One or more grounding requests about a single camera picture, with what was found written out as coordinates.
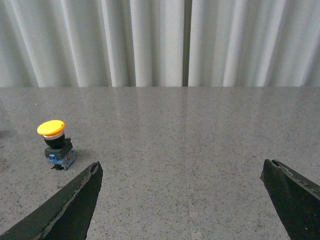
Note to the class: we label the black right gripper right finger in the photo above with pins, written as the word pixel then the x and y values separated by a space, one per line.
pixel 295 198

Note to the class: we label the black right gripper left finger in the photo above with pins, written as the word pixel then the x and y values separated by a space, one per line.
pixel 67 214

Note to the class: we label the yellow mushroom push button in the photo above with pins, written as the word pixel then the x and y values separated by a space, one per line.
pixel 59 152

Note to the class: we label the white pleated curtain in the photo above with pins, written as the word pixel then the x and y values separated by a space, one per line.
pixel 167 43

